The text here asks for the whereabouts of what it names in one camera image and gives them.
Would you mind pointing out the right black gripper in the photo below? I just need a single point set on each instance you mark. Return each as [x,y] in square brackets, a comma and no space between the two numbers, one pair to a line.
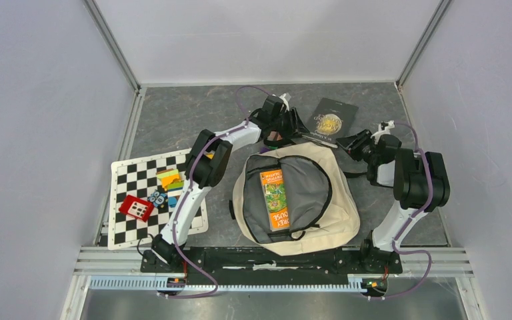
[351,142]

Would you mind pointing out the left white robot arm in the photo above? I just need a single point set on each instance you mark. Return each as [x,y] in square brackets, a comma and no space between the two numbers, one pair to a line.
[202,173]

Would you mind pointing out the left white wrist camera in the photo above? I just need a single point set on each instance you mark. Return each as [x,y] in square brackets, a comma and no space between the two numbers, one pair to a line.
[285,97]

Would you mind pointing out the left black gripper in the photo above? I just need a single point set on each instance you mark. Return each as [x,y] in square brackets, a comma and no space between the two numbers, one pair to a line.
[297,128]

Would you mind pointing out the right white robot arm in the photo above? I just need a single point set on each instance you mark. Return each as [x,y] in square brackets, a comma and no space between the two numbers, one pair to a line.
[418,180]

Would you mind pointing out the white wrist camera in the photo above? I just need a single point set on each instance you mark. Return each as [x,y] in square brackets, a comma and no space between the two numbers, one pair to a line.
[384,128]
[285,97]

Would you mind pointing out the colourful block stack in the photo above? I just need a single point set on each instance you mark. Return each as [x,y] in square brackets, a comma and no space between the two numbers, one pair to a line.
[170,181]

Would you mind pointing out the black book gold emblem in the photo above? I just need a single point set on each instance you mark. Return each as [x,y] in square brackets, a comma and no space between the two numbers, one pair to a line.
[330,120]

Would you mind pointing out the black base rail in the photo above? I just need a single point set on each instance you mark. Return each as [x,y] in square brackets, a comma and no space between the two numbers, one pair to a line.
[256,266]

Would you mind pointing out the cream canvas backpack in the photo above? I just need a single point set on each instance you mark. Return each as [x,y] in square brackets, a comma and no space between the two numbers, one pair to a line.
[322,211]

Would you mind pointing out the blue robot figure toy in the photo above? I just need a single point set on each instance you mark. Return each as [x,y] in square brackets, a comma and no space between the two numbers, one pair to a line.
[158,199]

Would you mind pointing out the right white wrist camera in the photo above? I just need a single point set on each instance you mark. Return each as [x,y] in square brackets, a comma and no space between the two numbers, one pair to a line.
[384,128]

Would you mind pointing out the red calculator toy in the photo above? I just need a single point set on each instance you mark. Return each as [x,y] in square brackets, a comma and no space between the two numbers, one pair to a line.
[136,208]

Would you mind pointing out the orange treehouse book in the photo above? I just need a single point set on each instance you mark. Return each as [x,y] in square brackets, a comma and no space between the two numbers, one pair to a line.
[274,192]

